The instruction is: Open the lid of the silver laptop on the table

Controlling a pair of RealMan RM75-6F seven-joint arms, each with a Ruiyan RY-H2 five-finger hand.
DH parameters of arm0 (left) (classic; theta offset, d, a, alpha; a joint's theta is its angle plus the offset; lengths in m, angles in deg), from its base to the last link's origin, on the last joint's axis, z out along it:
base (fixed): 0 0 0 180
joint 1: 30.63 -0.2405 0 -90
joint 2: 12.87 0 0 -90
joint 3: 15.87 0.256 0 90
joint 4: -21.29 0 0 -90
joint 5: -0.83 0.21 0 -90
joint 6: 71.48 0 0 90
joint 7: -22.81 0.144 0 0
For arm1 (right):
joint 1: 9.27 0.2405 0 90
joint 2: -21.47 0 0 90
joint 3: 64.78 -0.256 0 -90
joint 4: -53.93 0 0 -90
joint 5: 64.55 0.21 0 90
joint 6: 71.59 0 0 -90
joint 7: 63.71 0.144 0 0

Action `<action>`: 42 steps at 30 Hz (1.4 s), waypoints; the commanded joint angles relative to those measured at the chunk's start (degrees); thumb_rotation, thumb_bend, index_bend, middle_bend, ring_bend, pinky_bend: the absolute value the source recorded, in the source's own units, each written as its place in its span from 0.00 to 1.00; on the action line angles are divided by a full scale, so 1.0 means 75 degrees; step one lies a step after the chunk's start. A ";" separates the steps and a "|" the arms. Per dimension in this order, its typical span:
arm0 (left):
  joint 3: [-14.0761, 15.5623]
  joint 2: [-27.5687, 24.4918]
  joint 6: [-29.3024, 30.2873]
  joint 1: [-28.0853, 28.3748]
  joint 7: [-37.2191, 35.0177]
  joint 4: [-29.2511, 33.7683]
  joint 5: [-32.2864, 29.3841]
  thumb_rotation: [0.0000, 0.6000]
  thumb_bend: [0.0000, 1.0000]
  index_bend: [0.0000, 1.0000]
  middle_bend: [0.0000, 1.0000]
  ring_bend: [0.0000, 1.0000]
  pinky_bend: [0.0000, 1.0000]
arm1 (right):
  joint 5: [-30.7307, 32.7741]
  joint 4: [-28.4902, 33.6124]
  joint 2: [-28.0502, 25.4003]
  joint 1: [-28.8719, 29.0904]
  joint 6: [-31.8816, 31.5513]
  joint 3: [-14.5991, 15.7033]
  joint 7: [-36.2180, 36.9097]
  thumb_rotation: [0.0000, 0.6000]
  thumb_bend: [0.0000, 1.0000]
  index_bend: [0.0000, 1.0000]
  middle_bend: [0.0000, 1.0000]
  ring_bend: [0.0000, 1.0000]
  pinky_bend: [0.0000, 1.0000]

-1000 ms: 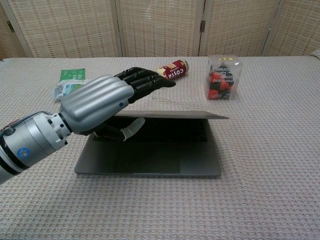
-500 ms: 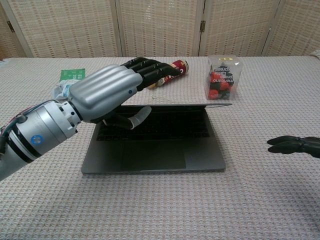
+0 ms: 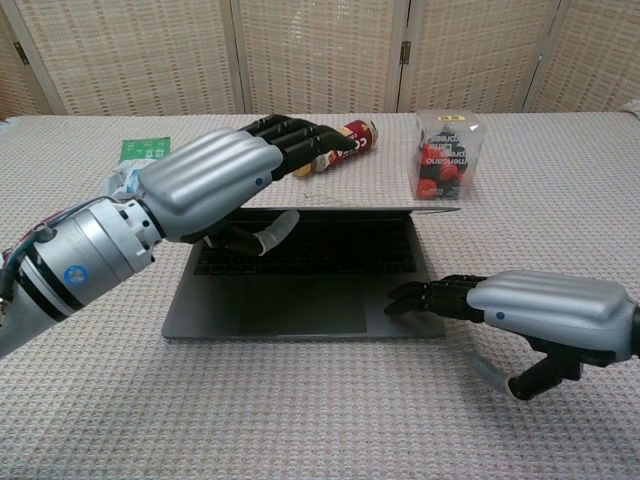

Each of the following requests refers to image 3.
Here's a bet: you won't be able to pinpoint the woven folding screen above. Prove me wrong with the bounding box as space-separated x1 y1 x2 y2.
0 0 640 121

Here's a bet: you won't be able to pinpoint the red snack tube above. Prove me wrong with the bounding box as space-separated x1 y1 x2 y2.
292 118 377 180

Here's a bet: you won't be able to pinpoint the clear bag dark snacks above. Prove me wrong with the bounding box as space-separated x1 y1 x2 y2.
408 108 485 202

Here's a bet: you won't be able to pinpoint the green paper packet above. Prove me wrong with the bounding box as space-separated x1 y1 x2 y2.
121 135 173 163

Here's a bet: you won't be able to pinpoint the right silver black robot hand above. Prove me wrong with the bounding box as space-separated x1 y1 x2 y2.
383 269 640 402

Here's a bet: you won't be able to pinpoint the beige woven tablecloth with fringe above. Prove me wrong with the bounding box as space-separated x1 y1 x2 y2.
0 99 640 480

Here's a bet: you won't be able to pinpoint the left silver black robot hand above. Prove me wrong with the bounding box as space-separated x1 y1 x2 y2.
137 113 347 257

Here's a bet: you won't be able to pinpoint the silver laptop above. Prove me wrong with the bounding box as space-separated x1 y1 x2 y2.
160 205 462 344

